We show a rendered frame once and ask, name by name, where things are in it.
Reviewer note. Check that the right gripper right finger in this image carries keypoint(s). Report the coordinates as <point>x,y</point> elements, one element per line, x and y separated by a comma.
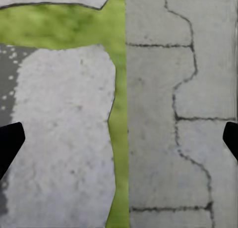
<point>230,137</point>

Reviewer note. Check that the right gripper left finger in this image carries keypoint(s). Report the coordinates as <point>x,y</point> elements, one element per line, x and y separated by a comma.
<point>12,138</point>

